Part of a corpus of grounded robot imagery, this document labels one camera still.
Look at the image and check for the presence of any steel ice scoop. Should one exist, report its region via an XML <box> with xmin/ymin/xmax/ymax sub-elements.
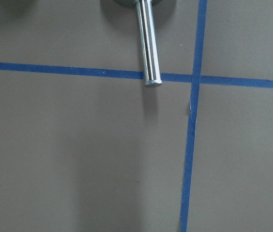
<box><xmin>115</xmin><ymin>0</ymin><xmax>162</xmax><ymax>88</ymax></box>

